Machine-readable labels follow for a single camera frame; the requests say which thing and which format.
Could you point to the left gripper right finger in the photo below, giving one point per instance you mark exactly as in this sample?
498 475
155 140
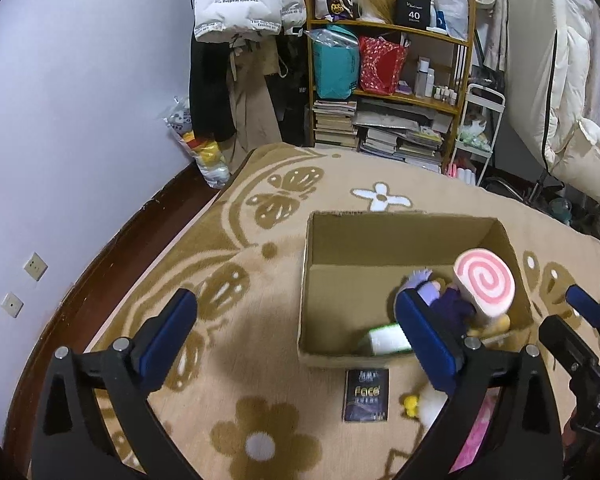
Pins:
523 437

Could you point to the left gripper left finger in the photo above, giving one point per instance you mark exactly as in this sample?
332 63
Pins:
71 440

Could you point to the pink swirl roll pillow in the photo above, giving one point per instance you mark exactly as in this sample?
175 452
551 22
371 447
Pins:
485 280

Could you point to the black face mask box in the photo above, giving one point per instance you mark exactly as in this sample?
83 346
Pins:
366 395

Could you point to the green tissue pack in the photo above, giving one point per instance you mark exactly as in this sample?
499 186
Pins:
384 340

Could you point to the pink packaged plush doll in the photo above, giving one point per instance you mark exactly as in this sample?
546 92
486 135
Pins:
478 430

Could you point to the yellow plush toy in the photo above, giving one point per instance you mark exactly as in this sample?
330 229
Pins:
494 334

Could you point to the white fluffy penguin plush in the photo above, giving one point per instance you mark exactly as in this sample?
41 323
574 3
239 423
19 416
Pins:
425 405

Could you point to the purple haired plush doll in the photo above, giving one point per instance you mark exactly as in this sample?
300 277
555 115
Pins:
447 302

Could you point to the beige patterned rug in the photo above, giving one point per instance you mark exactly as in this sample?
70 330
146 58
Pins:
237 401

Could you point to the cardboard box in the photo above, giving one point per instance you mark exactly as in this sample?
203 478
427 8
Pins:
355 261

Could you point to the white metal cart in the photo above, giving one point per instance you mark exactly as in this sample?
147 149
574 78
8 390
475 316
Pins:
474 145

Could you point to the cream folded mattress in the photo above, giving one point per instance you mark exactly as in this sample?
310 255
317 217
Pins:
551 80

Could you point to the wooden bookshelf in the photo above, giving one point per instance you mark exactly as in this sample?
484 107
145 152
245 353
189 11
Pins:
454 76

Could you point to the clear bag of toys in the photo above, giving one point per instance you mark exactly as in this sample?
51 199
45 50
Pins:
204 151

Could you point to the stack of books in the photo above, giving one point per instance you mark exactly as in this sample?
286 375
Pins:
333 123

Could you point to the red bag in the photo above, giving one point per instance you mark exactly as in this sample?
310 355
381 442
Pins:
381 65

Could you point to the black box labelled 40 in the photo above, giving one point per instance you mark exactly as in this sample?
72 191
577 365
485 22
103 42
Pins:
412 13

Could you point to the teal bag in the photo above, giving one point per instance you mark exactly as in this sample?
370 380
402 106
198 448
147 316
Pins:
336 60

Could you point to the beige coat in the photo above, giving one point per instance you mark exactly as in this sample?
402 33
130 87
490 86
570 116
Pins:
251 105

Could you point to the lower wall socket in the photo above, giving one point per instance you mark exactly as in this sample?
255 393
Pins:
12 304

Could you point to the wall socket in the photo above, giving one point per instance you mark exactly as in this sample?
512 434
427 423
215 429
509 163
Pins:
35 267
12 304

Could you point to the upper wall socket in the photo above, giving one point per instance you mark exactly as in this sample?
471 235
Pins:
35 267

